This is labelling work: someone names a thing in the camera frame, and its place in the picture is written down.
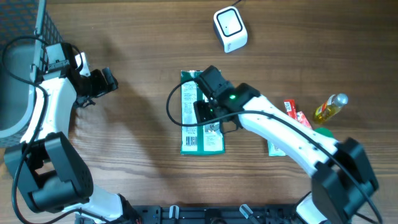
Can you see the yellow oil bottle silver cap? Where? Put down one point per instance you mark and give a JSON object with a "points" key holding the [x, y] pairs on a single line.
{"points": [[329, 108]]}

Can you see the grey plastic mesh basket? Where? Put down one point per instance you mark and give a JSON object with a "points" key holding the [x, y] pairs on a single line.
{"points": [[24, 58]]}

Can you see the red white snack packet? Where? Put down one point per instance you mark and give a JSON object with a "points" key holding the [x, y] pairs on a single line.
{"points": [[290, 108]]}

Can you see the red tissue pack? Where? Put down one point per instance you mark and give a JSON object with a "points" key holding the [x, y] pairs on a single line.
{"points": [[302, 119]]}

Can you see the green lid jar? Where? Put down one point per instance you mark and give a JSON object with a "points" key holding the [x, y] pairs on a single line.
{"points": [[323, 133]]}

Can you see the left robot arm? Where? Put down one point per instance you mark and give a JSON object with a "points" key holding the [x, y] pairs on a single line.
{"points": [[47, 171]]}

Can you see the white barcode scanner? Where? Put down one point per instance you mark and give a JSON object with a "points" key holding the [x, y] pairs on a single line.
{"points": [[230, 29]]}

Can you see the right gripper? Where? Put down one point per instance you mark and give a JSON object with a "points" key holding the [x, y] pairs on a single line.
{"points": [[200, 107]]}

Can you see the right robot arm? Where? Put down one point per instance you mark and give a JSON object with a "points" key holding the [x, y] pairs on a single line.
{"points": [[342, 178]]}

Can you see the teal white wipes pack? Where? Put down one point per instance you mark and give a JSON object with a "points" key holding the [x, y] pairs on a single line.
{"points": [[274, 151]]}

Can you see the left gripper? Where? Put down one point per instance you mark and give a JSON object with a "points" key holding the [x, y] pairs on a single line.
{"points": [[101, 88]]}

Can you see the green foil packet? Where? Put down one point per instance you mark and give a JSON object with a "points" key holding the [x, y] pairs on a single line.
{"points": [[199, 140]]}

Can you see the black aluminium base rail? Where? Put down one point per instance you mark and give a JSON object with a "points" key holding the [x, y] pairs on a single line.
{"points": [[269, 214]]}

